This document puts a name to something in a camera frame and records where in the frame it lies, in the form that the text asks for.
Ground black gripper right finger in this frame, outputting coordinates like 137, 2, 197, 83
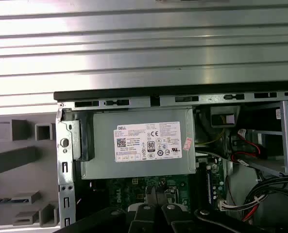
160, 203, 288, 233

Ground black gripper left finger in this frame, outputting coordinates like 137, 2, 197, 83
58, 203, 158, 233

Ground CPU socket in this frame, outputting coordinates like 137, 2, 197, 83
145, 185, 183, 207

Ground green motherboard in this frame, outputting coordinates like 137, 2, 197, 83
90, 157, 228, 220

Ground grey power supply unit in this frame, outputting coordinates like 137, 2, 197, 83
80, 108, 197, 181

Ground black PC case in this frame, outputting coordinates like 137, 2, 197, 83
53, 83, 288, 233

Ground silver drive cage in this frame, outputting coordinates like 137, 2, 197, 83
231, 100, 288, 176

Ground grey parts rack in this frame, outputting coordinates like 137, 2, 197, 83
0, 114, 61, 229

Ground yellow wire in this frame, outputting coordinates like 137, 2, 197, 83
196, 114, 226, 149

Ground black cable bundle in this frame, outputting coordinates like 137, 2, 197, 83
248, 176, 288, 220

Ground red black power wire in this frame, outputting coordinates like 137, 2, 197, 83
231, 128, 266, 161

